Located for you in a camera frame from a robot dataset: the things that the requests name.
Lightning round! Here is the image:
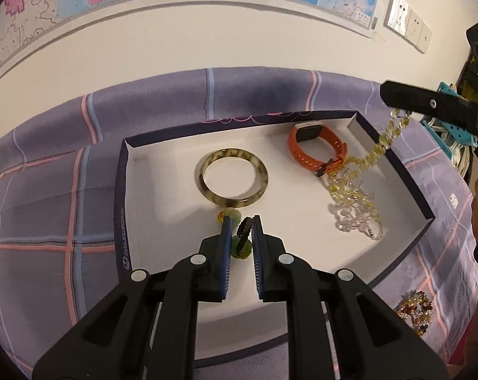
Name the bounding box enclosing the mixed brown stone bead necklace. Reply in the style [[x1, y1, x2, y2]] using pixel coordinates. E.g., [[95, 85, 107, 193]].
[[395, 290, 434, 338]]

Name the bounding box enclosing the clear crystal bead bracelet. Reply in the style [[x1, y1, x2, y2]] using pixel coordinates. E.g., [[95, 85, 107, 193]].
[[329, 200, 383, 242]]

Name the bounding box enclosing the white wall socket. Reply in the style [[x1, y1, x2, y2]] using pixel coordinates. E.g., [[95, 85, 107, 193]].
[[418, 24, 432, 54], [405, 10, 423, 46], [383, 0, 409, 36]]

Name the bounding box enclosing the dark blue cardboard box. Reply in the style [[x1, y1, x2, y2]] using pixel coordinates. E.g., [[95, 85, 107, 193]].
[[114, 110, 436, 370]]

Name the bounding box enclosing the purple plaid bed sheet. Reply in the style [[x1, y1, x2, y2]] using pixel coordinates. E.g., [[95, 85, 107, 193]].
[[0, 67, 478, 380]]

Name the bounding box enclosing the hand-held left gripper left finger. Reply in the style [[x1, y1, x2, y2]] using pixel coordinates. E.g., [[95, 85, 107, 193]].
[[32, 216, 233, 380]]

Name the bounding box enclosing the yellow bead necklace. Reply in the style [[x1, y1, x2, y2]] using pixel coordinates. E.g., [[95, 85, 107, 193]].
[[326, 107, 411, 202]]

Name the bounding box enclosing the teal perforated basket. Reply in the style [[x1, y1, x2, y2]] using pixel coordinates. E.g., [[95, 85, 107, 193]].
[[421, 81, 478, 155]]

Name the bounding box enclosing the green bead black cord bracelet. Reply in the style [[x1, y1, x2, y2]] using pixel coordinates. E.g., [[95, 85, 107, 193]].
[[217, 209, 252, 260]]

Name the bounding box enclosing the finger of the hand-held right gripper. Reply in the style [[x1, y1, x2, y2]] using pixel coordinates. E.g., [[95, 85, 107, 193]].
[[380, 80, 478, 137]]

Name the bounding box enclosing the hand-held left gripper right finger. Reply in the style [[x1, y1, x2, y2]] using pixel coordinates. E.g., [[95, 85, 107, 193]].
[[251, 214, 449, 380]]

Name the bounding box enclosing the tortoiseshell bangle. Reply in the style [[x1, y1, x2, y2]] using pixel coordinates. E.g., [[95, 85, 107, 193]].
[[195, 147, 269, 208]]

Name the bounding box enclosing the orange smart watch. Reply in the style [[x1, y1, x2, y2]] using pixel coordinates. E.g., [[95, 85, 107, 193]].
[[287, 121, 348, 178]]

